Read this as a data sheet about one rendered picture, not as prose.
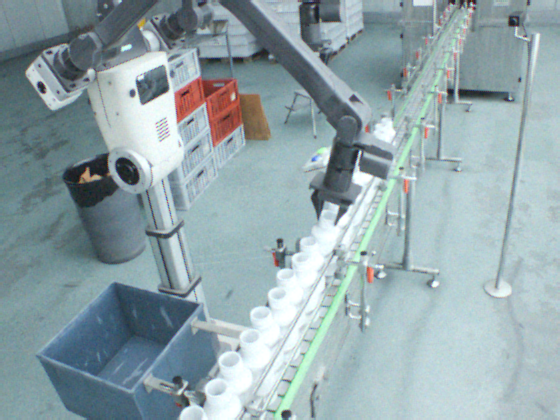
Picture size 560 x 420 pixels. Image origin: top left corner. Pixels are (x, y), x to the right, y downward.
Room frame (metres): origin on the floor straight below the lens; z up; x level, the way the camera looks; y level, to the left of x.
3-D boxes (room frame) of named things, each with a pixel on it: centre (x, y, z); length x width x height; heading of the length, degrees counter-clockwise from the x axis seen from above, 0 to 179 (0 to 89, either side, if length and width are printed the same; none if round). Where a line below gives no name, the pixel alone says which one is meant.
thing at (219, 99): (4.20, 0.54, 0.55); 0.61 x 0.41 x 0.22; 156
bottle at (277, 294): (0.69, 0.02, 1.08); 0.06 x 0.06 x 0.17
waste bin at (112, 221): (2.74, 1.11, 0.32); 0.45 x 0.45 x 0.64
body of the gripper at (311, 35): (1.38, -0.15, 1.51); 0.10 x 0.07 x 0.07; 63
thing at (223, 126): (4.20, 0.54, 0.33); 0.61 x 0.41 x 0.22; 156
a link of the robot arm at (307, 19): (1.38, -0.16, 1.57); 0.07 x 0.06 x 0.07; 64
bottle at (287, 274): (0.75, 0.00, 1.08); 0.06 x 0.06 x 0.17
